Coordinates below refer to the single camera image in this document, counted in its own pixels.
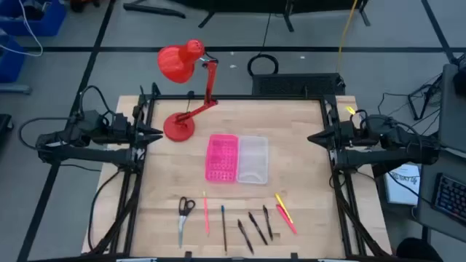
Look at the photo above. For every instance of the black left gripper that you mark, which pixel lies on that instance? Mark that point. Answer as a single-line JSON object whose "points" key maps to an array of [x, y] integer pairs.
{"points": [[129, 135]]}

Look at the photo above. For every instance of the grey flat metal base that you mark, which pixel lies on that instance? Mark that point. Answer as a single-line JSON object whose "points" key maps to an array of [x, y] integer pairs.
{"points": [[14, 89]]}

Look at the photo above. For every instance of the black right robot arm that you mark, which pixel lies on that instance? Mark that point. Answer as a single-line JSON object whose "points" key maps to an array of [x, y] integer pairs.
{"points": [[382, 157]]}

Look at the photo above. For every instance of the black partition screen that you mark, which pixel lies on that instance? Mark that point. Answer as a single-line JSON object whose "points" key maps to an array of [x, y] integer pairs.
{"points": [[255, 4]]}

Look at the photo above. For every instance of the blue plastic bin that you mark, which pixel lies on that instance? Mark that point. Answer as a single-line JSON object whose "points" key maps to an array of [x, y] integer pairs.
{"points": [[51, 25], [11, 62]]}

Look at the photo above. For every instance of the black desk device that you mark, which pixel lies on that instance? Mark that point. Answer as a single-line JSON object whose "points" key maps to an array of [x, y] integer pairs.
{"points": [[460, 80]]}

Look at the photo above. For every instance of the red desk lamp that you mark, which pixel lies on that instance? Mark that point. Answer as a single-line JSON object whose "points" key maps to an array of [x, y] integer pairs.
{"points": [[178, 129]]}

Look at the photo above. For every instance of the yellow pen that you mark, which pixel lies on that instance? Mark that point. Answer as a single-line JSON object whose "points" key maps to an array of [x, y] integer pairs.
{"points": [[282, 205]]}

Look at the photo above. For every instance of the black equipment case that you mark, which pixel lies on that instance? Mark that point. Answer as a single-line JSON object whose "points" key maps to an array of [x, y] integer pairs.
{"points": [[4, 127]]}

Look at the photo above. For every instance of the thin blue-capped pen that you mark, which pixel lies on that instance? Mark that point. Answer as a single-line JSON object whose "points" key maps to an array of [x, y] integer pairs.
{"points": [[224, 229]]}

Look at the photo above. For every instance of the clear plastic supply box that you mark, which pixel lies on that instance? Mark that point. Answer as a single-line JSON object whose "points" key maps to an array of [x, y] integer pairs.
{"points": [[253, 160]]}

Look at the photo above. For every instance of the black backlit keyboard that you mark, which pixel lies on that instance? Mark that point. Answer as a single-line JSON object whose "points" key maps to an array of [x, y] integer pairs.
{"points": [[451, 198]]}

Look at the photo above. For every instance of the white printed booklet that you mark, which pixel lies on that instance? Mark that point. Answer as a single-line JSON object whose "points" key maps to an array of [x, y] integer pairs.
{"points": [[400, 191]]}

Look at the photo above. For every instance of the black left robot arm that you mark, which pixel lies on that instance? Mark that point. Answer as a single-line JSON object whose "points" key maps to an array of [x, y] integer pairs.
{"points": [[91, 155]]}

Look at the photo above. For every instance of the pink pen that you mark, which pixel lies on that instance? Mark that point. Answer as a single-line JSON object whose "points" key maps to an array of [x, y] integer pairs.
{"points": [[287, 220]]}

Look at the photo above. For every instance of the thin pink pencil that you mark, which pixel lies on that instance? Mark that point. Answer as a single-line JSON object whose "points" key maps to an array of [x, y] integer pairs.
{"points": [[206, 214]]}

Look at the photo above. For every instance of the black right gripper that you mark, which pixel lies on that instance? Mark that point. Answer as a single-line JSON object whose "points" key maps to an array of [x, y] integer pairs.
{"points": [[342, 136]]}

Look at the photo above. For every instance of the long black bar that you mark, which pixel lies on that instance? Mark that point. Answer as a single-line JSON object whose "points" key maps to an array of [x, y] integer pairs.
{"points": [[153, 9]]}

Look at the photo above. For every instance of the black aluminium table frame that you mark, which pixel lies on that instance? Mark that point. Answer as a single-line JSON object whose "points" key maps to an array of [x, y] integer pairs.
{"points": [[236, 97]]}

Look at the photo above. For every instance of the grey desk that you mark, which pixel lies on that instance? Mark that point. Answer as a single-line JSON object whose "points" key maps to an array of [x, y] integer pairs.
{"points": [[451, 162], [453, 116]]}

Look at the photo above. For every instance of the black ballpoint pen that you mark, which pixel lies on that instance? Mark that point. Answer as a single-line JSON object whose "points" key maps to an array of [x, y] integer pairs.
{"points": [[245, 236], [268, 222], [257, 228]]}

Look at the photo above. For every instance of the black perforated computer case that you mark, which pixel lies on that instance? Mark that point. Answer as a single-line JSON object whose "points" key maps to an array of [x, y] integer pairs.
{"points": [[298, 84]]}

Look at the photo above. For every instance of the pink plastic basket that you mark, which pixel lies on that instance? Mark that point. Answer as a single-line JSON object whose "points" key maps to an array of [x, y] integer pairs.
{"points": [[222, 158]]}

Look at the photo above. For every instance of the person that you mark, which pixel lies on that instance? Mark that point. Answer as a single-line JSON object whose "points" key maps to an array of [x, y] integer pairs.
{"points": [[415, 252]]}

